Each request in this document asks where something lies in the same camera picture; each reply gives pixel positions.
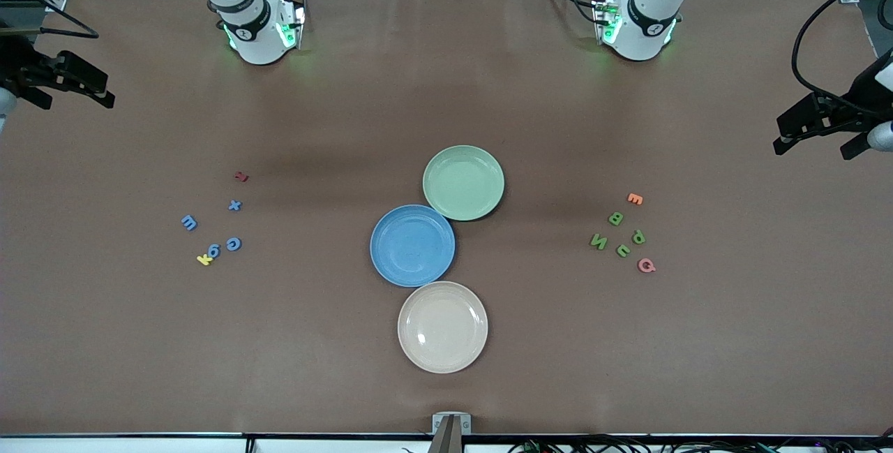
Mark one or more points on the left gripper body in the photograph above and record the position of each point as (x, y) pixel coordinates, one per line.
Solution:
(867, 92)

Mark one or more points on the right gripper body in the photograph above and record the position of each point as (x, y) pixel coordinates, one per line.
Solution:
(18, 64)

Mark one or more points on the blue foam letter m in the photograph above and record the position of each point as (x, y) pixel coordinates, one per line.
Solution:
(189, 223)

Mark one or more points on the green foam letter P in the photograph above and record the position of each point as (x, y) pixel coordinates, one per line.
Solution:
(638, 236)

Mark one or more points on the yellow foam letter k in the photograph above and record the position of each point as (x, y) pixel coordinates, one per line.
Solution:
(204, 259)

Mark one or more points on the blue foam lowercase g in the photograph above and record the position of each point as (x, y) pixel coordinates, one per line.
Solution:
(214, 251)

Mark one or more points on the green foam letter B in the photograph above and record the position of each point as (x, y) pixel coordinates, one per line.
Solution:
(615, 218)

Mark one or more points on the blue foam capital G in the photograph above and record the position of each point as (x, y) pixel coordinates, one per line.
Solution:
(234, 244)

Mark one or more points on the green foam letter J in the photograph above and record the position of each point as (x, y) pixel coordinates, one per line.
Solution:
(623, 251)

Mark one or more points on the green foam letter N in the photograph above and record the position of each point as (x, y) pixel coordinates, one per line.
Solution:
(598, 241)

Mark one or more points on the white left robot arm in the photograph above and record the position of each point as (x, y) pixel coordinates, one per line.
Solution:
(642, 34)

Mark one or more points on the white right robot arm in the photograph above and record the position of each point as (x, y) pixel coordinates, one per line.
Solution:
(258, 41)

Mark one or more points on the orange foam letter E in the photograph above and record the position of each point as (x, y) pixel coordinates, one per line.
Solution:
(634, 198)

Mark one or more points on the pink foam letter Q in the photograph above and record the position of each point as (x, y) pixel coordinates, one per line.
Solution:
(647, 266)

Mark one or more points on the brown table cover mat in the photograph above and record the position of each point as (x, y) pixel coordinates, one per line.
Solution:
(139, 369)

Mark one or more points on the light green plate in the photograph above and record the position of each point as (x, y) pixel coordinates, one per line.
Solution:
(463, 183)

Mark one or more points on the blue plate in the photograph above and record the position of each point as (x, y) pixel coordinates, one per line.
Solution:
(412, 246)

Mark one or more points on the beige plate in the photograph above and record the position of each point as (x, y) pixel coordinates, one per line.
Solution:
(442, 327)

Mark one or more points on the white table edge rail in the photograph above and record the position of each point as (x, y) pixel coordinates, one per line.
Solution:
(104, 444)

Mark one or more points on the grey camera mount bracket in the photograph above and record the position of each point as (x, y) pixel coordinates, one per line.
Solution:
(451, 432)

